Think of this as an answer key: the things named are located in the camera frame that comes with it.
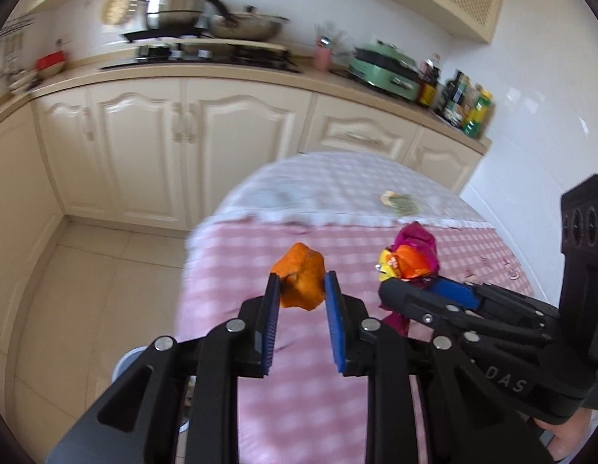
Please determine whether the pink utensil holder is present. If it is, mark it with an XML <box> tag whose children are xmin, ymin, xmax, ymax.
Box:
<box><xmin>312</xmin><ymin>23</ymin><xmax>347</xmax><ymax>73</ymax></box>

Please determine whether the round woven trivet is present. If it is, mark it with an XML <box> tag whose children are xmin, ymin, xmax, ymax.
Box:
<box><xmin>102</xmin><ymin>0</ymin><xmax>136</xmax><ymax>26</ymax></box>

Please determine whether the green electric cooker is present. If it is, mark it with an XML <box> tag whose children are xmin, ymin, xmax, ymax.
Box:
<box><xmin>348</xmin><ymin>43</ymin><xmax>424</xmax><ymax>101</ymax></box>

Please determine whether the pink checkered tablecloth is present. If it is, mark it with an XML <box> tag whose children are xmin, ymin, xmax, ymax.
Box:
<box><xmin>175</xmin><ymin>151</ymin><xmax>536</xmax><ymax>464</ymax></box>

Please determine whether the cream drawer front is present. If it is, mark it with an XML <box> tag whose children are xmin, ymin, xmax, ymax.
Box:
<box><xmin>299</xmin><ymin>94</ymin><xmax>420</xmax><ymax>161</ymax></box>

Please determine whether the grey steel wok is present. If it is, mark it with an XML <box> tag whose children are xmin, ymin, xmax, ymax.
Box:
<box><xmin>209</xmin><ymin>7</ymin><xmax>291</xmax><ymax>43</ymax></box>

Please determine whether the green white wrapper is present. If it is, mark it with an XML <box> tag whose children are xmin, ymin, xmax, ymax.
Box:
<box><xmin>381</xmin><ymin>191</ymin><xmax>419</xmax><ymax>214</ymax></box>

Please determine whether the metal drawer handle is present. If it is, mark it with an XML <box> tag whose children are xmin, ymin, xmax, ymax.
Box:
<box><xmin>344</xmin><ymin>132</ymin><xmax>385</xmax><ymax>146</ymax></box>

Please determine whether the person's right hand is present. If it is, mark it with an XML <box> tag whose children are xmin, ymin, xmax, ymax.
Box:
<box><xmin>526</xmin><ymin>408</ymin><xmax>598</xmax><ymax>463</ymax></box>

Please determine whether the blue plastic trash bin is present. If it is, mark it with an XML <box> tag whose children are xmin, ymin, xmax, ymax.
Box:
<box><xmin>112</xmin><ymin>345</ymin><xmax>191</xmax><ymax>433</ymax></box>

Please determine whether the beige kitchen countertop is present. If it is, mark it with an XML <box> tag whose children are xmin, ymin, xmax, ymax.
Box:
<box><xmin>0</xmin><ymin>55</ymin><xmax>493</xmax><ymax>154</ymax></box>

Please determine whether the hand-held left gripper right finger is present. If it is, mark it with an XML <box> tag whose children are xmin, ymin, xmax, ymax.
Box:
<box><xmin>324</xmin><ymin>271</ymin><xmax>553</xmax><ymax>464</ymax></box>

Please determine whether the black frying pan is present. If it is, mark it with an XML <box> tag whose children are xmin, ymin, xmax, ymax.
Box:
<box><xmin>121</xmin><ymin>28</ymin><xmax>204</xmax><ymax>43</ymax></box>

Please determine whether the red bowl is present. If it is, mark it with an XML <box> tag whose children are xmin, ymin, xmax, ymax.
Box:
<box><xmin>35</xmin><ymin>51</ymin><xmax>68</xmax><ymax>77</ymax></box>

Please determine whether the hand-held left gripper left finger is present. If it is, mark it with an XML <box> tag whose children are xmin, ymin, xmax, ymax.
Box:
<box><xmin>52</xmin><ymin>273</ymin><xmax>281</xmax><ymax>464</ymax></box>

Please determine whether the magenta orange snack wrapper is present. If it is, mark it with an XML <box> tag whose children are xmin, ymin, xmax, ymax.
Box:
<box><xmin>376</xmin><ymin>221</ymin><xmax>442</xmax><ymax>334</ymax></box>

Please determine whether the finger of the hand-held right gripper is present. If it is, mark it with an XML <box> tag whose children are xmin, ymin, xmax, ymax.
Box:
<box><xmin>378</xmin><ymin>280</ymin><xmax>542</xmax><ymax>355</ymax></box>
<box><xmin>431</xmin><ymin>277</ymin><xmax>564</xmax><ymax>345</ymax></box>

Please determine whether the dark sauce bottle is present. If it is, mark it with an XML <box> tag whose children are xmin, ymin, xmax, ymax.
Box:
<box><xmin>417</xmin><ymin>58</ymin><xmax>442</xmax><ymax>109</ymax></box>

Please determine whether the narrow cream cabinet door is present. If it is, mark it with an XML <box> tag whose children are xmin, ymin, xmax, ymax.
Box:
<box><xmin>32</xmin><ymin>86</ymin><xmax>97</xmax><ymax>220</ymax></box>

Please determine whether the black gas stove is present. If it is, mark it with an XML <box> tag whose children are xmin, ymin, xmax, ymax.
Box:
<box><xmin>100</xmin><ymin>41</ymin><xmax>303</xmax><ymax>74</ymax></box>

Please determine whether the dark glass bottle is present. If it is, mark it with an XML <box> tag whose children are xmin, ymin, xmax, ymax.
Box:
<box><xmin>441</xmin><ymin>72</ymin><xmax>470</xmax><ymax>125</ymax></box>

